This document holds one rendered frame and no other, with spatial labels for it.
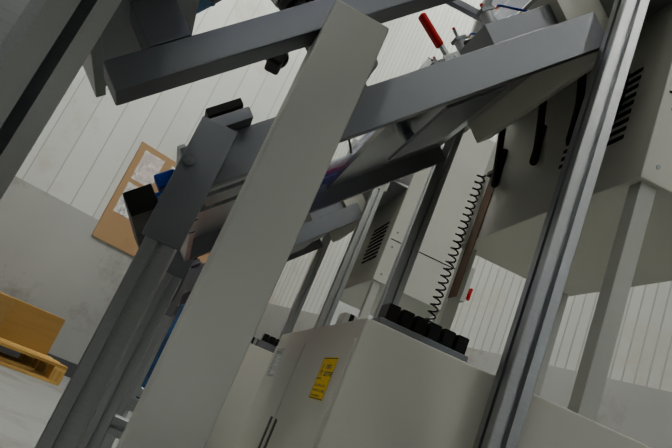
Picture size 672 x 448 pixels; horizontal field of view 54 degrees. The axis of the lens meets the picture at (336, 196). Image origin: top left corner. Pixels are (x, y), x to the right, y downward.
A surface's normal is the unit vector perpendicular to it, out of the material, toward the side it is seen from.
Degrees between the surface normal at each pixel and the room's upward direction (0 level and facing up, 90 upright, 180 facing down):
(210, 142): 90
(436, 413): 90
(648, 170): 90
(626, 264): 90
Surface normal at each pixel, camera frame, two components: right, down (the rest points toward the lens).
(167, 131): 0.62, 0.00
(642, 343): -0.69, -0.49
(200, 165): 0.24, -0.23
